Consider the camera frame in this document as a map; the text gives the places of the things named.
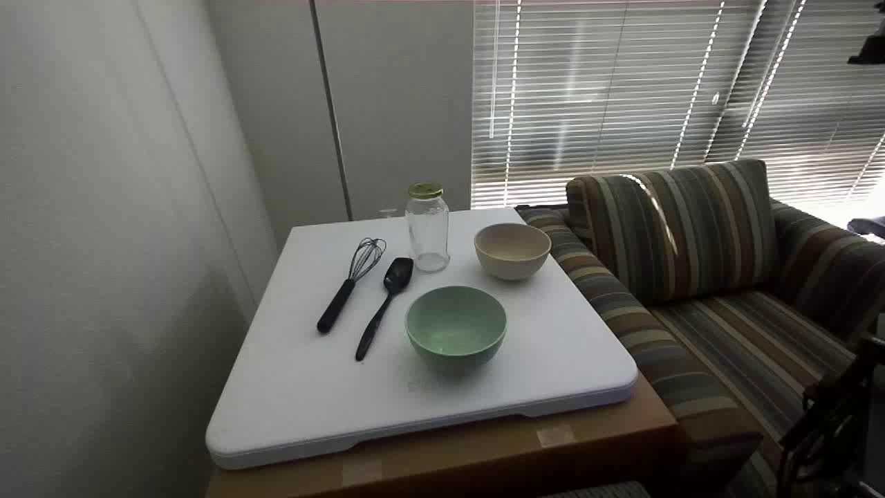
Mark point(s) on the striped fabric sofa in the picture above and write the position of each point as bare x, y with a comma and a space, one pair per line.
737, 342

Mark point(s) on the brown wooden table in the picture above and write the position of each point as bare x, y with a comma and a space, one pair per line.
516, 455

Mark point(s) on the gold metal jar lid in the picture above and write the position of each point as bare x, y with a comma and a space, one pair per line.
426, 192

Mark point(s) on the white foam tray board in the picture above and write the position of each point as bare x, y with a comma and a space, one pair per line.
304, 397

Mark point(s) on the white window blinds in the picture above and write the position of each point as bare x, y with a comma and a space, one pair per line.
625, 83

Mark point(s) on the black plastic spoon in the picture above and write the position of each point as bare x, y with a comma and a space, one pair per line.
398, 275

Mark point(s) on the blue fabric item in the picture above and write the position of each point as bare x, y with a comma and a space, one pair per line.
870, 227

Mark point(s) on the beige bowl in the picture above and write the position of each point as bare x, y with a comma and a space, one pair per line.
513, 250

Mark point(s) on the striped sofa cushion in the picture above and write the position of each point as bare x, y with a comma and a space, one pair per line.
682, 231

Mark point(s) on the dark metal frame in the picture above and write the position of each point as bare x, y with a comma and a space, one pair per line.
830, 416

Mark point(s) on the clear glass jar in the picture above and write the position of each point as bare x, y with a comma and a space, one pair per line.
429, 235

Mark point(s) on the green bowl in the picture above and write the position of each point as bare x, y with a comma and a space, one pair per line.
456, 325

